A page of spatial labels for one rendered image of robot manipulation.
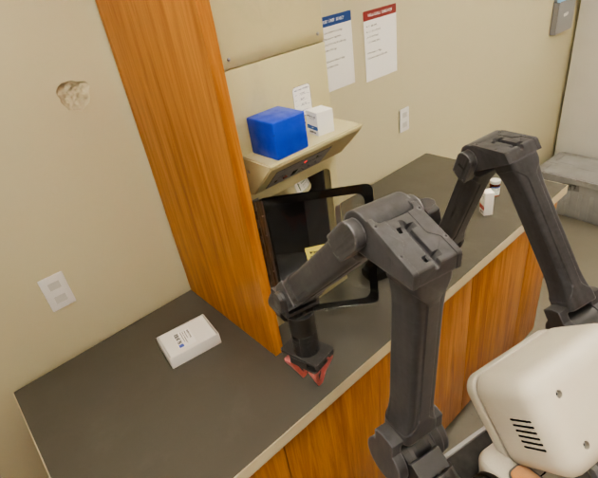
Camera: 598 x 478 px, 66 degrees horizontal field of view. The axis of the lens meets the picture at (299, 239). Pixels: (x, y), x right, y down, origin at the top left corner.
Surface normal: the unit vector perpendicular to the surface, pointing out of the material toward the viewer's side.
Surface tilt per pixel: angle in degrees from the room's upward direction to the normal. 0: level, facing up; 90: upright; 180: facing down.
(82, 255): 90
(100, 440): 0
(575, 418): 48
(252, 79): 90
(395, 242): 24
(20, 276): 90
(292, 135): 90
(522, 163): 62
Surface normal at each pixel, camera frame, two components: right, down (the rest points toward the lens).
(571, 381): 0.28, -0.26
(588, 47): -0.73, 0.44
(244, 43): 0.66, 0.32
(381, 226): 0.11, -0.62
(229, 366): -0.13, -0.84
